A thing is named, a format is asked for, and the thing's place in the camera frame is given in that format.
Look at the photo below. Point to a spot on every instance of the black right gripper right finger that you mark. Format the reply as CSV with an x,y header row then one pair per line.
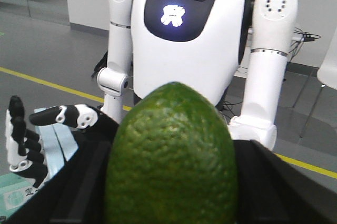
x,y
271,191

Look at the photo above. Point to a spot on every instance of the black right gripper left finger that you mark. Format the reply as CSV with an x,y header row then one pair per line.
x,y
74,194

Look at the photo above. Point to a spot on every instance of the teal goji berry pouch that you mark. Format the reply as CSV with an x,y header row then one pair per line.
x,y
15,191

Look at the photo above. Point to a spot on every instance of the green avocado front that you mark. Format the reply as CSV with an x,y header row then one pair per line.
x,y
172,161

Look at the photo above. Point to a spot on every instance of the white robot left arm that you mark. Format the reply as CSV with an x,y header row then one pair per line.
x,y
272,25

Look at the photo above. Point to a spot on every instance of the light blue plastic basket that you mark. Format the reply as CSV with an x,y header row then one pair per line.
x,y
58,142

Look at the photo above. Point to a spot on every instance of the black white robotic hand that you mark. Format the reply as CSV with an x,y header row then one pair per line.
x,y
38,155

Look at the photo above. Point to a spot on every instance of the white plastic chair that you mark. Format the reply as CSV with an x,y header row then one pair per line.
x,y
326,75

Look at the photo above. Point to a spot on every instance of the white humanoid robot body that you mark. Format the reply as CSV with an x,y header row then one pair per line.
x,y
196,42

